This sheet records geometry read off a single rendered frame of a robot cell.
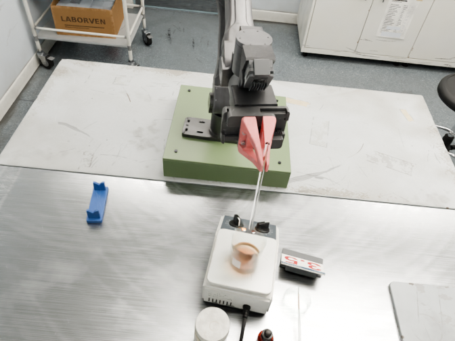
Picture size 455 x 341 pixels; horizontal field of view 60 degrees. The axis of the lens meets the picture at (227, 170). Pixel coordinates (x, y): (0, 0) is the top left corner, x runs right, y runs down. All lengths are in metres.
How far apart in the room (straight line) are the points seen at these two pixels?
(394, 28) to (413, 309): 2.61
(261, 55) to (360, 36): 2.70
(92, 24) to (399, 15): 2.12
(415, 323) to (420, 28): 2.69
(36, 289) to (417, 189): 0.92
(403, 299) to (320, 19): 2.49
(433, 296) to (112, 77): 1.05
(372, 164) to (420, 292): 0.37
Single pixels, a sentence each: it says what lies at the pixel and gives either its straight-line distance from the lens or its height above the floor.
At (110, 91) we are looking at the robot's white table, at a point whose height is 0.90.
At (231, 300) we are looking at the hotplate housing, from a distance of 0.77.
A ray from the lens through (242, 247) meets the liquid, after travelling 0.75.
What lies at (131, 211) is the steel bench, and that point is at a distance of 0.94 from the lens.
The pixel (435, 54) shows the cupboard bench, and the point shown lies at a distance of 3.51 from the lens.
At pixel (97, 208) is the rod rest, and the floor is 0.91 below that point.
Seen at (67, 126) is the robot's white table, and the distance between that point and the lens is 1.17.
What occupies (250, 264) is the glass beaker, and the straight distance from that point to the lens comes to 0.71.
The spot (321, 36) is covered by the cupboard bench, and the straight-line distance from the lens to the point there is 3.20.
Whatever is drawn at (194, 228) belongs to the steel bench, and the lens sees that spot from 0.90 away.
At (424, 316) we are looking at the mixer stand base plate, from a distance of 0.92.
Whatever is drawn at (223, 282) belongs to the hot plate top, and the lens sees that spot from 0.74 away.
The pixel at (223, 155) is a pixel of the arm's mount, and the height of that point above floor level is 0.96.
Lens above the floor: 1.65
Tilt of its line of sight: 47 degrees down
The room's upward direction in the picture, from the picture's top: 7 degrees clockwise
